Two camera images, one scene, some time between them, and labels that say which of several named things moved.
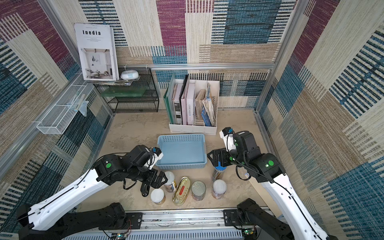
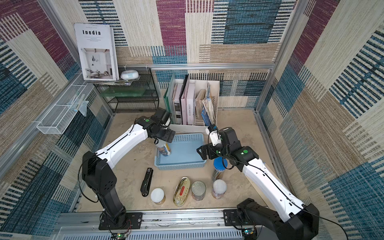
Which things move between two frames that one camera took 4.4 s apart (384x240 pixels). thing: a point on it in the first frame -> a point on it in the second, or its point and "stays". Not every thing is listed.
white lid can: [169, 184] -> [164, 147]
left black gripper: [152, 181] -> [169, 137]
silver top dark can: [198, 189] stays
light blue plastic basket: [181, 151] stays
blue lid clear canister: [218, 171] stays
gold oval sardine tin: [181, 191] stays
